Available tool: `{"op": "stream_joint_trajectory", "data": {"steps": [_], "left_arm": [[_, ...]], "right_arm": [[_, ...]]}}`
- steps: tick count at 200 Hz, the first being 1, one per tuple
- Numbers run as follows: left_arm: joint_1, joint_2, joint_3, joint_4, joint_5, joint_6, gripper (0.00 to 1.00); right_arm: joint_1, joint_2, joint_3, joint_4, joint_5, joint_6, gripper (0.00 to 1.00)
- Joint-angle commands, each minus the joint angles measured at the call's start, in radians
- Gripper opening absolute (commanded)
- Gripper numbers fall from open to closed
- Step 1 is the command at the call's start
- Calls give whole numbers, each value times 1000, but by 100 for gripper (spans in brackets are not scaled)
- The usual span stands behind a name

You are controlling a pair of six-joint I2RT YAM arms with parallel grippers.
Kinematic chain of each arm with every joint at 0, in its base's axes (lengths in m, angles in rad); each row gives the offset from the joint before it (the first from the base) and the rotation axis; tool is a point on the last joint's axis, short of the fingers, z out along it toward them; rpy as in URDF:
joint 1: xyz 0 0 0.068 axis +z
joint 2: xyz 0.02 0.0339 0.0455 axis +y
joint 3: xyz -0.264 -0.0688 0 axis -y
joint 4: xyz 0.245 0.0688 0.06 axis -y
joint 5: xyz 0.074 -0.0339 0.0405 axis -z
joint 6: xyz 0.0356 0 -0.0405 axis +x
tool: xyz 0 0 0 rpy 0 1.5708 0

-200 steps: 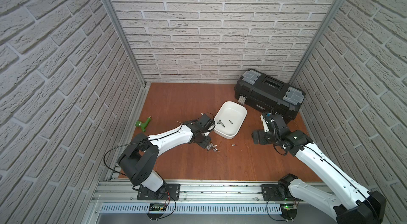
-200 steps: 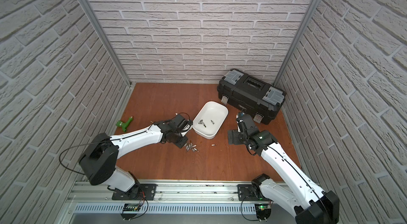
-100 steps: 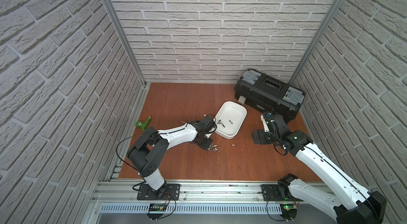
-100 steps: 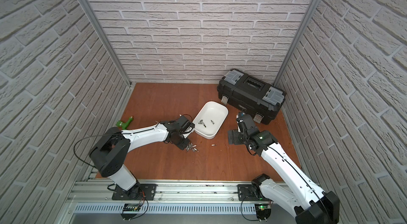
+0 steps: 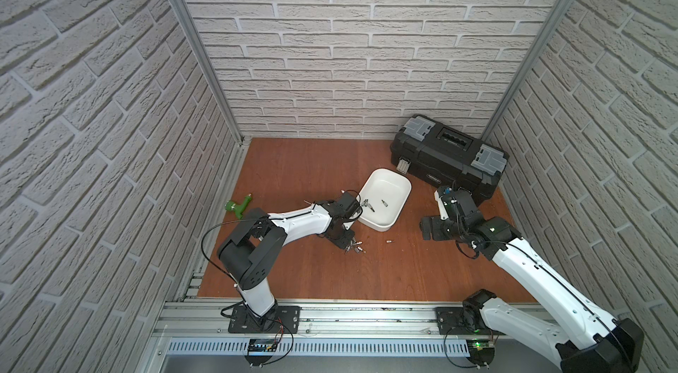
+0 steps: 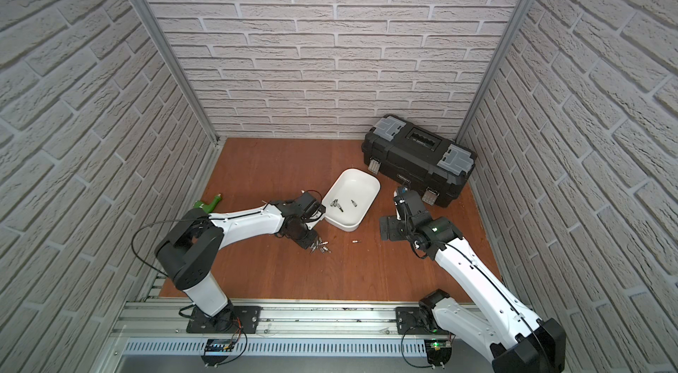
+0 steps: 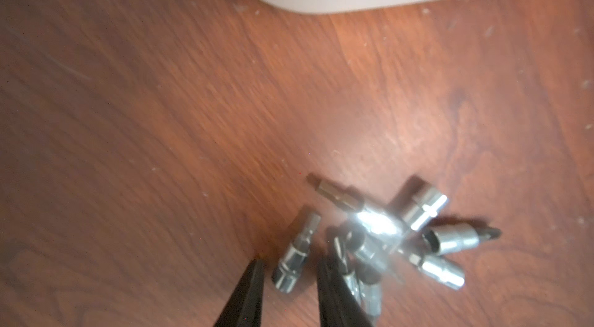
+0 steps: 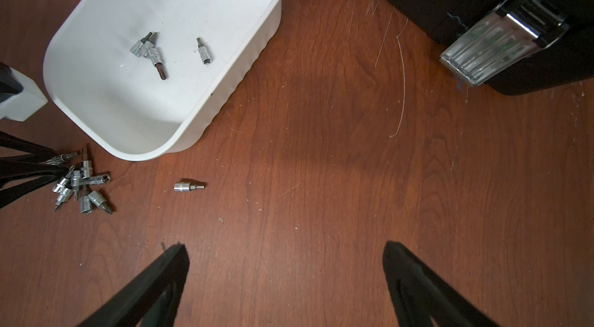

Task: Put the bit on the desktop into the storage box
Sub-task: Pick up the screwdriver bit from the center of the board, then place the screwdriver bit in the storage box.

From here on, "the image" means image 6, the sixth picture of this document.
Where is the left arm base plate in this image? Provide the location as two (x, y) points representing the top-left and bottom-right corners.
(186, 305), (262, 334)

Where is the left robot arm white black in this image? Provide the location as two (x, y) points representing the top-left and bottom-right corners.
(155, 192), (326, 320)

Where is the left aluminium corner post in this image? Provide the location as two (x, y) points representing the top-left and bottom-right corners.
(129, 0), (220, 145)

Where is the controller board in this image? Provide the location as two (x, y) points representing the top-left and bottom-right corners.
(424, 339), (453, 369)
(201, 339), (238, 367)

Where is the pile of silver bits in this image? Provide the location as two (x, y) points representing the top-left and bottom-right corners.
(311, 238), (330, 253)

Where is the aluminium corner post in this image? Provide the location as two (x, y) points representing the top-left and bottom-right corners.
(129, 0), (220, 145)
(455, 0), (535, 142)

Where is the right controller board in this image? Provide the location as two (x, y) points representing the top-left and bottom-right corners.
(424, 339), (453, 369)

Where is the white rectangular storage box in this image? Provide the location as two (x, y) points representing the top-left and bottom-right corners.
(322, 168), (381, 232)

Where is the green toy drill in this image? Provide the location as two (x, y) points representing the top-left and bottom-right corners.
(194, 194), (222, 213)

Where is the right aluminium corner post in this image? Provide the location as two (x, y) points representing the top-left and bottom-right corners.
(455, 0), (535, 142)

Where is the aluminium mounting rail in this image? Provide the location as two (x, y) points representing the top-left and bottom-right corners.
(109, 298), (480, 339)

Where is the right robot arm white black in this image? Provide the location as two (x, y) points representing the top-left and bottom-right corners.
(380, 187), (567, 372)

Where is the black plastic toolbox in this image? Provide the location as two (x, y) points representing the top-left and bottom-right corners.
(361, 115), (477, 208)

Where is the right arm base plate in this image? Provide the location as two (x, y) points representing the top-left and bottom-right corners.
(395, 306), (464, 335)

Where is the left controller board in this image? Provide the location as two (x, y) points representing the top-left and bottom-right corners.
(201, 339), (238, 367)

